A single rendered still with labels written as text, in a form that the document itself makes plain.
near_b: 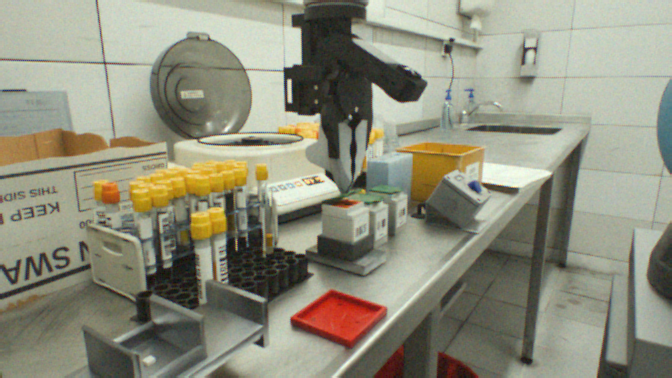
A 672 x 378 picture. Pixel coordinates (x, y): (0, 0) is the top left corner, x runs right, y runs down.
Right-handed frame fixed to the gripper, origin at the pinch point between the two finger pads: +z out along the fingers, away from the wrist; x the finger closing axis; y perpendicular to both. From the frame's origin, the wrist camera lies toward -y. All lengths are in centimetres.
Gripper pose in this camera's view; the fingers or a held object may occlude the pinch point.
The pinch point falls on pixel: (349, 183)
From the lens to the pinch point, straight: 51.7
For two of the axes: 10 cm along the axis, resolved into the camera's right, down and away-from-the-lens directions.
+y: -8.2, -1.4, 5.5
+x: -5.7, 2.0, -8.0
